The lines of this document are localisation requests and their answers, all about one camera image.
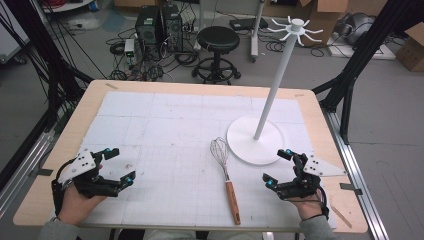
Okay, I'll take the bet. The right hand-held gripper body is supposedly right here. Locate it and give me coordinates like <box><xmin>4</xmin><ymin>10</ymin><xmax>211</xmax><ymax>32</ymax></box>
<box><xmin>276</xmin><ymin>152</ymin><xmax>348</xmax><ymax>202</ymax></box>

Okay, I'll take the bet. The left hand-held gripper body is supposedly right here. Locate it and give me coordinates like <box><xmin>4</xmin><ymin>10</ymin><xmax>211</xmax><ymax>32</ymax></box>
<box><xmin>51</xmin><ymin>148</ymin><xmax>118</xmax><ymax>200</ymax></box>

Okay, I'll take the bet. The white hook stand rack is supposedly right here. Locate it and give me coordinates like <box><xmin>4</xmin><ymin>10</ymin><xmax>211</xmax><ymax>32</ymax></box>
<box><xmin>226</xmin><ymin>15</ymin><xmax>324</xmax><ymax>167</ymax></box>

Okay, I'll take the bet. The wire whisk with wooden handle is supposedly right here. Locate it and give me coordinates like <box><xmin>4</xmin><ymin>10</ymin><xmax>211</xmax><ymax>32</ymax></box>
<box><xmin>209</xmin><ymin>136</ymin><xmax>242</xmax><ymax>226</ymax></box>

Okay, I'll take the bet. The person's right hand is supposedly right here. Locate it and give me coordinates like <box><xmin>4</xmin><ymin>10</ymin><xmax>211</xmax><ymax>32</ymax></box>
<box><xmin>288</xmin><ymin>165</ymin><xmax>329</xmax><ymax>222</ymax></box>

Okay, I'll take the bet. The person's left hand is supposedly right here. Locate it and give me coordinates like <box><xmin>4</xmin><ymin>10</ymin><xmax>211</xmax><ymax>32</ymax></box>
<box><xmin>58</xmin><ymin>162</ymin><xmax>108</xmax><ymax>227</ymax></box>

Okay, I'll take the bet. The black table clamp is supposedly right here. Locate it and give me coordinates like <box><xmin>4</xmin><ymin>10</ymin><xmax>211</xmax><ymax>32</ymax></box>
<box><xmin>28</xmin><ymin>168</ymin><xmax>54</xmax><ymax>178</ymax></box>
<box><xmin>339</xmin><ymin>182</ymin><xmax>363</xmax><ymax>196</ymax></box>

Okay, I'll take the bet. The thin wooden strip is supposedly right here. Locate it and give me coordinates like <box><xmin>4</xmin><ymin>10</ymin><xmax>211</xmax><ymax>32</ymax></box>
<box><xmin>330</xmin><ymin>204</ymin><xmax>353</xmax><ymax>230</ymax></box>

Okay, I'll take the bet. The white grid mat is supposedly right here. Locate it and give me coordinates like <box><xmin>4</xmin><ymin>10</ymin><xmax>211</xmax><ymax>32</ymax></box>
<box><xmin>79</xmin><ymin>90</ymin><xmax>338</xmax><ymax>229</ymax></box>

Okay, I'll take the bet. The small silver box device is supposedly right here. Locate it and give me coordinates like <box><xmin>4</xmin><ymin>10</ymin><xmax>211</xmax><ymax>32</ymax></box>
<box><xmin>123</xmin><ymin>38</ymin><xmax>136</xmax><ymax>65</ymax></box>

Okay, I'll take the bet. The white metal floor stand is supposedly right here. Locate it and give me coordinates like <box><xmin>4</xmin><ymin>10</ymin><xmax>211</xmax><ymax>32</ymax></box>
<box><xmin>249</xmin><ymin>0</ymin><xmax>267</xmax><ymax>63</ymax></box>

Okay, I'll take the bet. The black computer tower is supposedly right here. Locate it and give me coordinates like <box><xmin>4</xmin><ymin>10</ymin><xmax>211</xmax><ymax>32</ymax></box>
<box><xmin>161</xmin><ymin>4</ymin><xmax>184</xmax><ymax>53</ymax></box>
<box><xmin>135</xmin><ymin>6</ymin><xmax>163</xmax><ymax>57</ymax></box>

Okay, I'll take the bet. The black round stool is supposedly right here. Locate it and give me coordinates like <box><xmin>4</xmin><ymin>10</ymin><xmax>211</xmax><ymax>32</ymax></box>
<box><xmin>192</xmin><ymin>25</ymin><xmax>242</xmax><ymax>85</ymax></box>

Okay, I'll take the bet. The flat black device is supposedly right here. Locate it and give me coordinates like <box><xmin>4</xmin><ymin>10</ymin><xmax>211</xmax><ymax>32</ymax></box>
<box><xmin>229</xmin><ymin>17</ymin><xmax>270</xmax><ymax>32</ymax></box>

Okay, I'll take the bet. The open cardboard box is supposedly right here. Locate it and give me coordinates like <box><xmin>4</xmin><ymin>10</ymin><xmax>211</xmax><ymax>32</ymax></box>
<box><xmin>299</xmin><ymin>0</ymin><xmax>350</xmax><ymax>48</ymax></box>

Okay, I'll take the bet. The grey rounded appliance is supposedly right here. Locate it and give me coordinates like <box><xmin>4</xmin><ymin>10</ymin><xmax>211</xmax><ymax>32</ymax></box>
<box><xmin>334</xmin><ymin>12</ymin><xmax>377</xmax><ymax>46</ymax></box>

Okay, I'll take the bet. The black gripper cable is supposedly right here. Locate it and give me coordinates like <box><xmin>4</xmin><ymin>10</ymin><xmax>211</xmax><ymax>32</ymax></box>
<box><xmin>50</xmin><ymin>159</ymin><xmax>76</xmax><ymax>216</ymax></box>
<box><xmin>314</xmin><ymin>186</ymin><xmax>331</xmax><ymax>220</ymax></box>

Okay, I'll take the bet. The aluminium rail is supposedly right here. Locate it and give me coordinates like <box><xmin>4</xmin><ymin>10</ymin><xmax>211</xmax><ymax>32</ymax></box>
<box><xmin>321</xmin><ymin>109</ymin><xmax>390</xmax><ymax>240</ymax></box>
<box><xmin>0</xmin><ymin>129</ymin><xmax>57</xmax><ymax>219</ymax></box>

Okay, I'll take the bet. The tangle of black cables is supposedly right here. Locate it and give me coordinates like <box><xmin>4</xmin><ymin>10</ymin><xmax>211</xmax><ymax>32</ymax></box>
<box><xmin>105</xmin><ymin>26</ymin><xmax>201</xmax><ymax>82</ymax></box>

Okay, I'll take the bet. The black metal frame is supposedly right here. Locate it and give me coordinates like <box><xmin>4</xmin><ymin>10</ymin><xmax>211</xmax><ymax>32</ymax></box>
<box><xmin>0</xmin><ymin>0</ymin><xmax>95</xmax><ymax>134</ymax></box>
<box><xmin>312</xmin><ymin>0</ymin><xmax>424</xmax><ymax>145</ymax></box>

